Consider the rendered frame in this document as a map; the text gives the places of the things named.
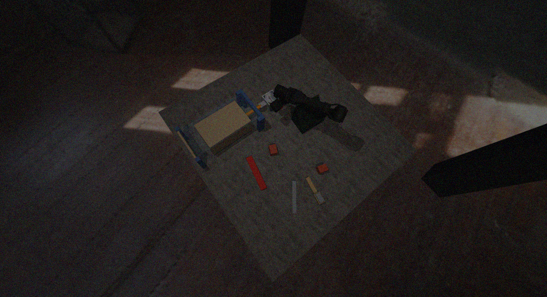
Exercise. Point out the reddish-brown box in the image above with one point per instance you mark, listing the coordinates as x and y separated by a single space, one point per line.
273 150
322 168

